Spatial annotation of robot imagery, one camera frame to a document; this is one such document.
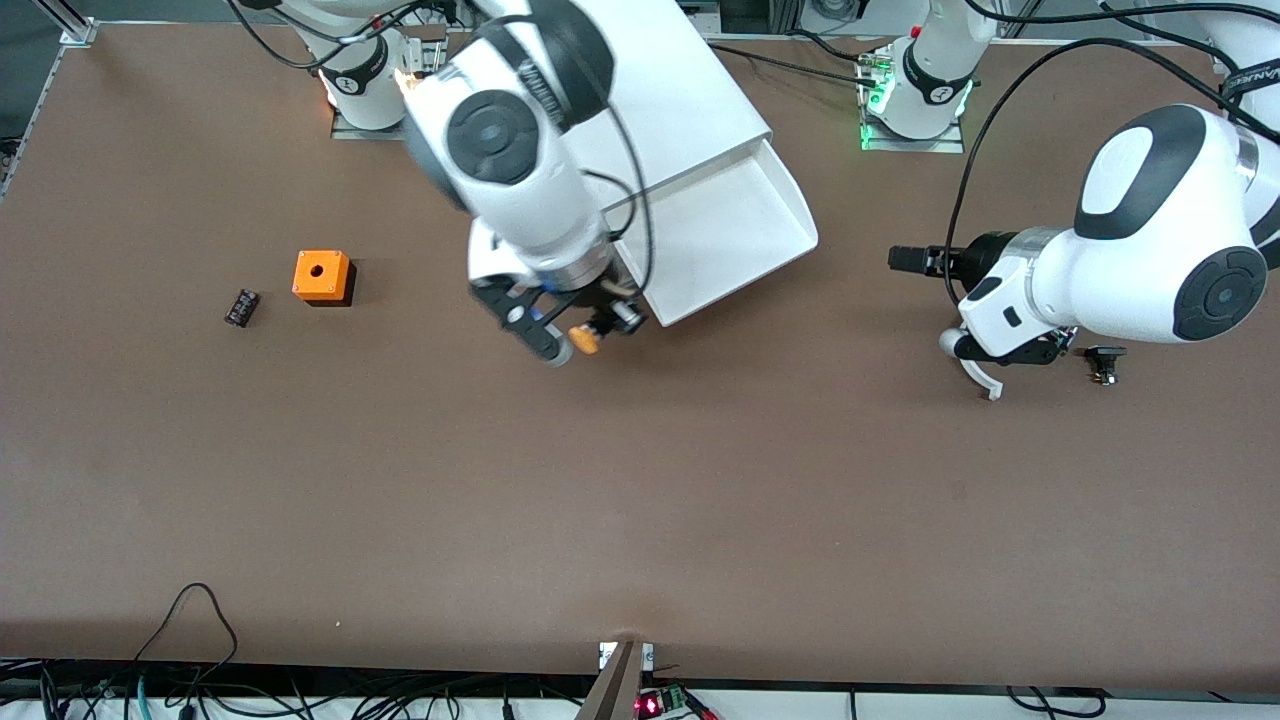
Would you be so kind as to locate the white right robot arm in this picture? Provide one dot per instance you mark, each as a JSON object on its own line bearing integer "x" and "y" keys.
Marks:
{"x": 510, "y": 180}

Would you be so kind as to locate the brown wedge mount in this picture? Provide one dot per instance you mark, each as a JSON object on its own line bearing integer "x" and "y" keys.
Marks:
{"x": 615, "y": 690}

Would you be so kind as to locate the circuit board with red light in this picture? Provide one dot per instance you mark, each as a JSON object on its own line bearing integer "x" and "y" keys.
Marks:
{"x": 660, "y": 703}

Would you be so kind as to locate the white curved plastic arc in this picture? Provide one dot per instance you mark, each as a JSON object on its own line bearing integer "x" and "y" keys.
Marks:
{"x": 985, "y": 382}

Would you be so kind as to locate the small black terminal block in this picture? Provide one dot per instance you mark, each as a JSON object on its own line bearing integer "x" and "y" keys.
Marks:
{"x": 242, "y": 308}

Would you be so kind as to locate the aluminium frame profile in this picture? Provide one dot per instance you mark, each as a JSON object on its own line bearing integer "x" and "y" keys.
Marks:
{"x": 78, "y": 33}

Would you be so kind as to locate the black right camera bracket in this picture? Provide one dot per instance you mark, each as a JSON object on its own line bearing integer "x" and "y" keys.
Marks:
{"x": 520, "y": 318}

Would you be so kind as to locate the black left camera bracket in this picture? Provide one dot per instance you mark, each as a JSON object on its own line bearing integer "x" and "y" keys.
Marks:
{"x": 1020, "y": 352}

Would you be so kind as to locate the white plastic drawer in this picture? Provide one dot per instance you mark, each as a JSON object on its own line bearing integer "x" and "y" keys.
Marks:
{"x": 720, "y": 240}

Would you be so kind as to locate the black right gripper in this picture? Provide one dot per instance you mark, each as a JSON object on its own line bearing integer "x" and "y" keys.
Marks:
{"x": 603, "y": 304}

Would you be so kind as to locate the white drawer cabinet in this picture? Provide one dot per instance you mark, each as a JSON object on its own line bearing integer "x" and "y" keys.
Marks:
{"x": 690, "y": 90}

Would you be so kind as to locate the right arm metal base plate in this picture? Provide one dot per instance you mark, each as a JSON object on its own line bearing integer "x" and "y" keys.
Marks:
{"x": 365, "y": 132}

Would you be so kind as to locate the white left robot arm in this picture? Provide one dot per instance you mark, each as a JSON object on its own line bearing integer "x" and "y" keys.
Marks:
{"x": 1150, "y": 240}

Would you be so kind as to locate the black camera bracket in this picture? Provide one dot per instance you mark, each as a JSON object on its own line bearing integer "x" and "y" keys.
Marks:
{"x": 520, "y": 318}
{"x": 1020, "y": 352}

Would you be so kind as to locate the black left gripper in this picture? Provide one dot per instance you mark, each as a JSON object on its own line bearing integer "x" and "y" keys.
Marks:
{"x": 984, "y": 254}

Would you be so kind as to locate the orange box with hole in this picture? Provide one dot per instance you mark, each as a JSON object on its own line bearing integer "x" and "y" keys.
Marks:
{"x": 320, "y": 272}

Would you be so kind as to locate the orange push button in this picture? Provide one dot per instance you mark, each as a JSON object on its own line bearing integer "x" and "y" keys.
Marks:
{"x": 583, "y": 340}

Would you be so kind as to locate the small black switch part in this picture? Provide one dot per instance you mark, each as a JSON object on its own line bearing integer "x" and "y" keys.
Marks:
{"x": 1104, "y": 356}

